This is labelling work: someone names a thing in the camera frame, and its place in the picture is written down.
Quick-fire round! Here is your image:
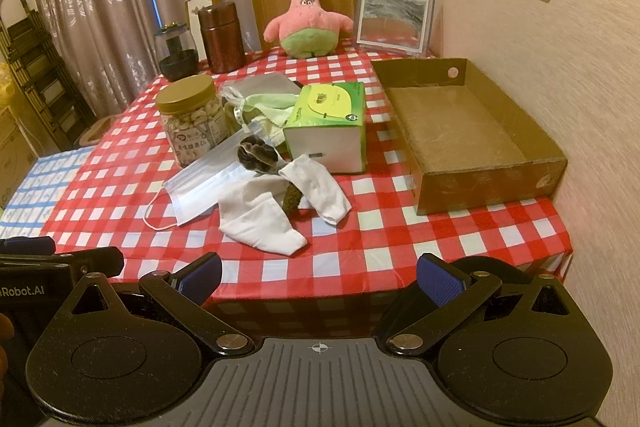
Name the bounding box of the glass jar with black base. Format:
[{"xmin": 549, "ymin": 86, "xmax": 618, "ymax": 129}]
[{"xmin": 154, "ymin": 23, "xmax": 200, "ymax": 82}]

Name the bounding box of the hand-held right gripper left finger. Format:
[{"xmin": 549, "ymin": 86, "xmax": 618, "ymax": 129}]
[{"xmin": 70, "ymin": 252, "xmax": 255, "ymax": 358}]

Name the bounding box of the yellow bag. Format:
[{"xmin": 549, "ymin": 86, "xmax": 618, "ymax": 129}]
[{"xmin": 0, "ymin": 61, "xmax": 17, "ymax": 108}]

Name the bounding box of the patterned curtain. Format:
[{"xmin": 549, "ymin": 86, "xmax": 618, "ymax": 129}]
[{"xmin": 25, "ymin": 0, "xmax": 261, "ymax": 118}]

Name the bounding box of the cardboard carton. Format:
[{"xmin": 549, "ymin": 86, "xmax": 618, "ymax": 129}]
[{"xmin": 0, "ymin": 106, "xmax": 37, "ymax": 204}]

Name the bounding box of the brown cardboard box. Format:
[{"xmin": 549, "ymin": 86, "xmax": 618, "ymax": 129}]
[{"xmin": 371, "ymin": 58, "xmax": 569, "ymax": 216}]

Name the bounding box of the folding step ladder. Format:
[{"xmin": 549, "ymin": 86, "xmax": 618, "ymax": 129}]
[{"xmin": 0, "ymin": 0, "xmax": 96, "ymax": 148}]

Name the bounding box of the brown cylindrical canister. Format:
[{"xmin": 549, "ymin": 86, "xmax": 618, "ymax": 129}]
[{"xmin": 197, "ymin": 2, "xmax": 247, "ymax": 74}]

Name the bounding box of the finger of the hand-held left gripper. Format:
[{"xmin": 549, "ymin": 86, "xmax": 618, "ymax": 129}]
[
  {"xmin": 0, "ymin": 236, "xmax": 56, "ymax": 257},
  {"xmin": 60, "ymin": 247, "xmax": 125, "ymax": 280}
]

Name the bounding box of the clear framed picture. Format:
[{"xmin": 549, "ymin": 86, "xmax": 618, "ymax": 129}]
[{"xmin": 353, "ymin": 0, "xmax": 443, "ymax": 58}]

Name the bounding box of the white stool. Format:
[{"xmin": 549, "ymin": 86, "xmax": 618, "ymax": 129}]
[{"xmin": 81, "ymin": 113, "xmax": 119, "ymax": 146}]

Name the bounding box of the white sock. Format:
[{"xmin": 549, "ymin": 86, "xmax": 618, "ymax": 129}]
[
  {"xmin": 217, "ymin": 179, "xmax": 307, "ymax": 256},
  {"xmin": 279, "ymin": 155, "xmax": 353, "ymax": 225}
]

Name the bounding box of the blue checked cloth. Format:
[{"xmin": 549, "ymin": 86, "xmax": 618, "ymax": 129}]
[{"xmin": 0, "ymin": 146, "xmax": 97, "ymax": 239}]

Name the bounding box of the white carved chair back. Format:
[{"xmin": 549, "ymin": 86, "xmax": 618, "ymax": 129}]
[{"xmin": 186, "ymin": 0, "xmax": 223, "ymax": 30}]

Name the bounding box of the green tissue box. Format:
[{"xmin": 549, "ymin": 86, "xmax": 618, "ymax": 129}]
[{"xmin": 282, "ymin": 82, "xmax": 368, "ymax": 172}]

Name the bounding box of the person's left hand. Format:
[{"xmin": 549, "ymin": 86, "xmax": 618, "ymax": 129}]
[{"xmin": 0, "ymin": 312, "xmax": 16, "ymax": 380}]

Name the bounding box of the red checked tablecloth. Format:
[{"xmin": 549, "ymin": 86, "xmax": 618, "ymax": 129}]
[{"xmin": 37, "ymin": 44, "xmax": 573, "ymax": 343}]

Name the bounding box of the cashew jar with gold lid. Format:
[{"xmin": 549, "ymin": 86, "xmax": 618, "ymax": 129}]
[{"xmin": 155, "ymin": 74, "xmax": 228, "ymax": 168}]

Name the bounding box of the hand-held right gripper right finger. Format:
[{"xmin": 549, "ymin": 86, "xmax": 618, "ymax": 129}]
[{"xmin": 386, "ymin": 252, "xmax": 572, "ymax": 356}]

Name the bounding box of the pink starfish plush toy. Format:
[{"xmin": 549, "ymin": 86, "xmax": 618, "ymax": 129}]
[{"xmin": 263, "ymin": 0, "xmax": 355, "ymax": 59}]

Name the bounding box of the cream towel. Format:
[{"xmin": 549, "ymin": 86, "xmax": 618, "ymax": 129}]
[{"xmin": 235, "ymin": 93, "xmax": 303, "ymax": 148}]

